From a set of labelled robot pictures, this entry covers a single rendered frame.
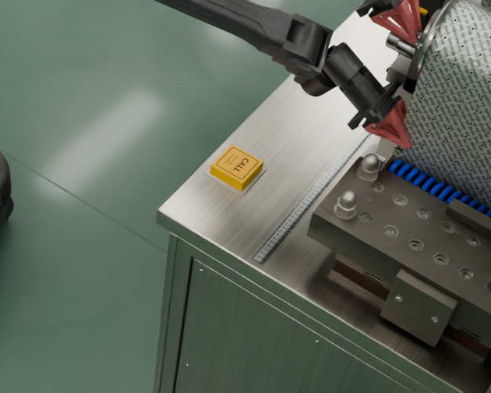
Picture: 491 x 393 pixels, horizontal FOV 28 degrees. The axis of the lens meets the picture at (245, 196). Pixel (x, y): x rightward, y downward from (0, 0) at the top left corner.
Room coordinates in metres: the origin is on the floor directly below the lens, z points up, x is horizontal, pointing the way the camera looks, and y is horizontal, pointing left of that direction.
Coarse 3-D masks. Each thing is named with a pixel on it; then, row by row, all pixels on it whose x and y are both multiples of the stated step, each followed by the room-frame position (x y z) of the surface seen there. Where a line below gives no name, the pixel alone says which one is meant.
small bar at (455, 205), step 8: (456, 200) 1.09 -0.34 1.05; (448, 208) 1.07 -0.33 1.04; (456, 208) 1.07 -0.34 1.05; (464, 208) 1.07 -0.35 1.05; (472, 208) 1.08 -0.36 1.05; (456, 216) 1.06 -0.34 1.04; (464, 216) 1.06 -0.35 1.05; (472, 216) 1.06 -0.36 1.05; (480, 216) 1.06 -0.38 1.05; (472, 224) 1.05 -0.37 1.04; (480, 224) 1.05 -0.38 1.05; (488, 224) 1.05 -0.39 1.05; (488, 232) 1.04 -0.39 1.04
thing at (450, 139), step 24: (432, 96) 1.17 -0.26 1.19; (408, 120) 1.18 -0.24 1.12; (432, 120) 1.16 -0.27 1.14; (456, 120) 1.15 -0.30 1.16; (480, 120) 1.13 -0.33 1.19; (432, 144) 1.16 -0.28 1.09; (456, 144) 1.14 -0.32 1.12; (480, 144) 1.13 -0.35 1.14; (432, 168) 1.15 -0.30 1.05; (456, 168) 1.14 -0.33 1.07; (480, 168) 1.12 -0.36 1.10; (480, 192) 1.11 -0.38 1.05
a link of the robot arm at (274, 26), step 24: (168, 0) 1.21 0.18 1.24; (192, 0) 1.21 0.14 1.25; (216, 0) 1.22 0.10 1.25; (240, 0) 1.24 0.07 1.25; (216, 24) 1.22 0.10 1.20; (240, 24) 1.21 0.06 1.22; (264, 24) 1.22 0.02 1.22; (288, 24) 1.23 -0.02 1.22; (312, 24) 1.25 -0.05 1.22; (264, 48) 1.21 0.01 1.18; (288, 48) 1.20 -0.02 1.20; (312, 48) 1.21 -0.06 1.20
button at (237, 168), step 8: (232, 144) 1.24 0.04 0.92; (224, 152) 1.21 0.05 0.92; (232, 152) 1.22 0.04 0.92; (240, 152) 1.22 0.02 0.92; (216, 160) 1.19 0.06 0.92; (224, 160) 1.19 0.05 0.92; (232, 160) 1.20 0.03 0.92; (240, 160) 1.20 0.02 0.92; (248, 160) 1.20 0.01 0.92; (256, 160) 1.21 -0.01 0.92; (216, 168) 1.17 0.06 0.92; (224, 168) 1.17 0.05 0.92; (232, 168) 1.18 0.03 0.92; (240, 168) 1.18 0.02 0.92; (248, 168) 1.18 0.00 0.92; (256, 168) 1.19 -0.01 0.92; (216, 176) 1.17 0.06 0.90; (224, 176) 1.16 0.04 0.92; (232, 176) 1.16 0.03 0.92; (240, 176) 1.16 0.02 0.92; (248, 176) 1.17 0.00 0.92; (232, 184) 1.16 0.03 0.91; (240, 184) 1.15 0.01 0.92; (248, 184) 1.17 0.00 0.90
